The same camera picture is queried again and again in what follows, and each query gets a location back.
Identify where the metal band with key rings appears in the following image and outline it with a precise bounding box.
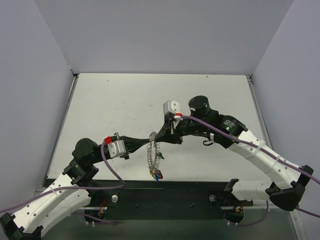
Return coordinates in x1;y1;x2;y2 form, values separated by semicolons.
146;131;160;172

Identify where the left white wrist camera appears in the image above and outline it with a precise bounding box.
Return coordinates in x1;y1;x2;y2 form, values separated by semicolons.
103;136;127;159

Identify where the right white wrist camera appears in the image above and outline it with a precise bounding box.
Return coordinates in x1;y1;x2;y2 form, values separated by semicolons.
162;100;183;129

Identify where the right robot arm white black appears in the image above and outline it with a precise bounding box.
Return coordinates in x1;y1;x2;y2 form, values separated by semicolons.
155;95;314;212

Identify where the aluminium table frame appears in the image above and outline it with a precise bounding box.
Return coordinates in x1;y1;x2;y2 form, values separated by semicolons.
246;74;272;148

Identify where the black key tag with key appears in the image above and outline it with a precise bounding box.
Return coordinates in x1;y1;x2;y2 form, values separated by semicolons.
155;170;163;180

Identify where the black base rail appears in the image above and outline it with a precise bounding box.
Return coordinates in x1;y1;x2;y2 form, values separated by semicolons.
85;180;253;221

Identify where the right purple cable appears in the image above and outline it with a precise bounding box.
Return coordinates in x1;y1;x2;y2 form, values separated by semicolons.
181;114;320;227

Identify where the yellow key tag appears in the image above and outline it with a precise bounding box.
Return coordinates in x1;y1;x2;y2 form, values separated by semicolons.
149;169;155;178

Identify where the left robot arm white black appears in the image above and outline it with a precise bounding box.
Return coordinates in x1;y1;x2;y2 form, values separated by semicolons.
0;133;149;240

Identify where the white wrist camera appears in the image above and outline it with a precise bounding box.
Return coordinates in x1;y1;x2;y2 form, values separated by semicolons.
103;136;127;159
162;100;183;129

